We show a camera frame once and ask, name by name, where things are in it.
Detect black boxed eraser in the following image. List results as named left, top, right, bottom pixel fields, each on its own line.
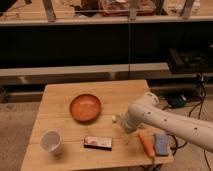
left=83, top=136, right=112, bottom=151

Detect blue sponge block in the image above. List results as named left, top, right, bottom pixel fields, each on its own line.
left=154, top=134, right=169, bottom=156

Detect black floor cables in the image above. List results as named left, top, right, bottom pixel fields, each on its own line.
left=157, top=74, right=213, bottom=171

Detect black box on shelf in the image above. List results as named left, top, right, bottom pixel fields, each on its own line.
left=167, top=48, right=213, bottom=74

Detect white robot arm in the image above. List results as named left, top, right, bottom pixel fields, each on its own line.
left=121, top=92, right=213, bottom=153

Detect orange wooden bowl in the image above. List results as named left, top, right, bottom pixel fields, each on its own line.
left=70, top=94, right=101, bottom=122

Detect black power adapter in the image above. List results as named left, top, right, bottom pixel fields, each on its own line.
left=166, top=94, right=186, bottom=108

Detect small white bottle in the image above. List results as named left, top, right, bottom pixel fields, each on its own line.
left=112, top=115, right=121, bottom=123

